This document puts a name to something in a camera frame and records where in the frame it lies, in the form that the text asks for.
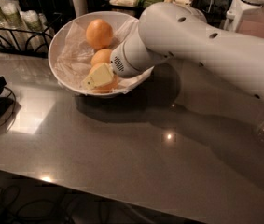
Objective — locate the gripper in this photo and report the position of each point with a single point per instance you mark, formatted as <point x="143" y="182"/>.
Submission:
<point x="118" y="60"/>

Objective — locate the orange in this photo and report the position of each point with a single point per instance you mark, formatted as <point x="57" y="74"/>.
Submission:
<point x="101" y="56"/>
<point x="99" y="34"/>
<point x="107" y="88"/>

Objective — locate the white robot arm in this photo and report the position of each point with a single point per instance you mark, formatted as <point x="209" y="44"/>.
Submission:
<point x="166" y="31"/>

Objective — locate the white paper bowl liner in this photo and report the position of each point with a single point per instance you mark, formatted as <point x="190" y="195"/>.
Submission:
<point x="70" y="55"/>

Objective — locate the white bowl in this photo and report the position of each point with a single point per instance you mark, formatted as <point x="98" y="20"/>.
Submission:
<point x="107" y="16"/>

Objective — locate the right wrapped cup stack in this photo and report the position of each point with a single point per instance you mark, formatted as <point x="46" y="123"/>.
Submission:
<point x="34" y="25"/>

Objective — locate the black condiment shelf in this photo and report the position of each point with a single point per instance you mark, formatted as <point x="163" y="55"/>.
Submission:
<point x="136" y="11"/>

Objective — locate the white cylindrical dispenser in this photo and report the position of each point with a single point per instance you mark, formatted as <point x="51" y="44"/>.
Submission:
<point x="78" y="0"/>

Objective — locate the middle wrapped cup stack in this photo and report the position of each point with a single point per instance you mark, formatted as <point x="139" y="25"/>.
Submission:
<point x="15" y="24"/>

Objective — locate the white kitchen appliance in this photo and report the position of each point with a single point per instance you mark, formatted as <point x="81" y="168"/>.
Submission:
<point x="246" y="17"/>

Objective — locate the black wire cup rack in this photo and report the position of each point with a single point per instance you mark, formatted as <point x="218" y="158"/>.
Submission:
<point x="29" y="43"/>

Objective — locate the black wire stand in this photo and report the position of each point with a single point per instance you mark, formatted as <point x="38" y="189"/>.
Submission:
<point x="7" y="106"/>

